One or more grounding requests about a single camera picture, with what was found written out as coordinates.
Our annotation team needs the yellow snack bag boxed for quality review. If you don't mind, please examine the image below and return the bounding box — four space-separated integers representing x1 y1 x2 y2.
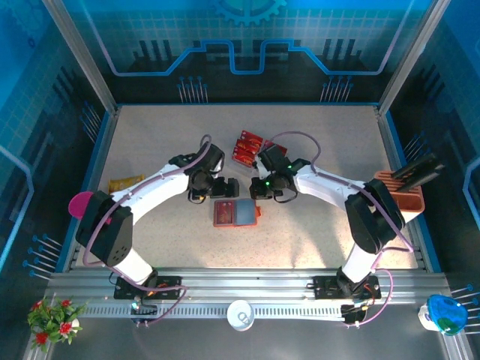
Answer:
108 175 146 195

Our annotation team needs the pink plastic goblet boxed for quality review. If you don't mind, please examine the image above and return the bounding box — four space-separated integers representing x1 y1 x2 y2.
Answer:
68 190 112 226

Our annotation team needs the orange knife block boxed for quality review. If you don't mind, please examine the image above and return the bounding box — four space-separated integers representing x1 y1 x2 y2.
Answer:
373 170 427 224

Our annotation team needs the potted plant with red flowers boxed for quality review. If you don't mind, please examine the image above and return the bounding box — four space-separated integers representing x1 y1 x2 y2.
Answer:
26 295 89 353

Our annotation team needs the aluminium mounting rail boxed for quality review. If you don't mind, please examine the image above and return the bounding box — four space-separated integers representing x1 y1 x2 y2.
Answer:
46 266 451 307

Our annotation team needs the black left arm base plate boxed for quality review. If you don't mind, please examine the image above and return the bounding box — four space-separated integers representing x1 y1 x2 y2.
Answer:
113 274 184 301

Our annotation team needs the blue aluminium side rail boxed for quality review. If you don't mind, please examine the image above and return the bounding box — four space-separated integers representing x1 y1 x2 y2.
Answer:
374 103 443 274
55 104 122 274

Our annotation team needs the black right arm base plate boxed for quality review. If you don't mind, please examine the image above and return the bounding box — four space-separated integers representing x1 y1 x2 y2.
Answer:
313 275 382 301

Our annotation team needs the slotted aluminium cable tray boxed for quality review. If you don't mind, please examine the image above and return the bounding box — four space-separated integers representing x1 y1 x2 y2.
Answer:
76 304 348 320

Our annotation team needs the black knife handle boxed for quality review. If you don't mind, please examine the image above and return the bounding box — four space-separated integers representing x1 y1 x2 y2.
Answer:
401 161 448 193
394 151 440 180

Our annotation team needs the aluminium frame post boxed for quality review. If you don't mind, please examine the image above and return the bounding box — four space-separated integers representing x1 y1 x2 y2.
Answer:
40 0 120 115
376 0 451 116

